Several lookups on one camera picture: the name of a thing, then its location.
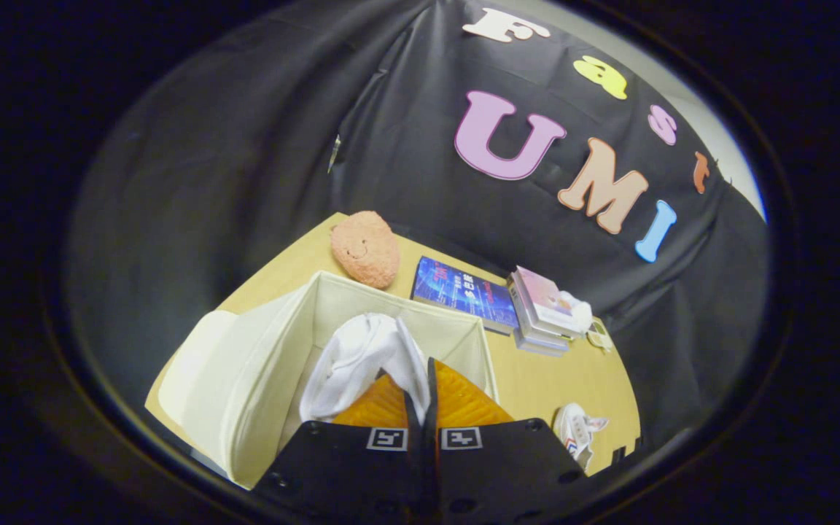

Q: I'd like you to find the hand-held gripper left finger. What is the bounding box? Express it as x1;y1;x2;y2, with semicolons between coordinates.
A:
252;368;424;522

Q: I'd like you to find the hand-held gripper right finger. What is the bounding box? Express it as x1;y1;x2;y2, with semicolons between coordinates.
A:
426;357;588;522

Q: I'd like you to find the white shoe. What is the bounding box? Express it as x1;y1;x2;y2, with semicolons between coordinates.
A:
553;403;610;472
299;313;432;424

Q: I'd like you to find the beige fabric storage box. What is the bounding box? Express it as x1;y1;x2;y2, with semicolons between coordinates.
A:
157;271;499;489

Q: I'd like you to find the pale blue book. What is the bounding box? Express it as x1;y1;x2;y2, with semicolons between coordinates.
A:
512;328;571;357

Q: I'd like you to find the white thick book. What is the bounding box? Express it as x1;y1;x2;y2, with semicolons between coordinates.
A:
507;276;575;348

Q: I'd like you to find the small white palette tray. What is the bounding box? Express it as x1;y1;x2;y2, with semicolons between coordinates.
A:
586;321;614;354

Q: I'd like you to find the white fluffy plush ball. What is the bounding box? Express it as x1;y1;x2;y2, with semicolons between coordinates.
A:
559;290;594;335

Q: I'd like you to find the pink cover book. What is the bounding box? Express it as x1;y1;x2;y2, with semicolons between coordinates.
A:
513;265;583;338

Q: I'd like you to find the blue cover book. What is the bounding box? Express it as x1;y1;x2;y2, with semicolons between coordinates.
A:
411;256;521;335

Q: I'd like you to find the orange smiley plush toy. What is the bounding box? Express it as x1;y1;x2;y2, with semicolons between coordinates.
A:
330;211;400;289

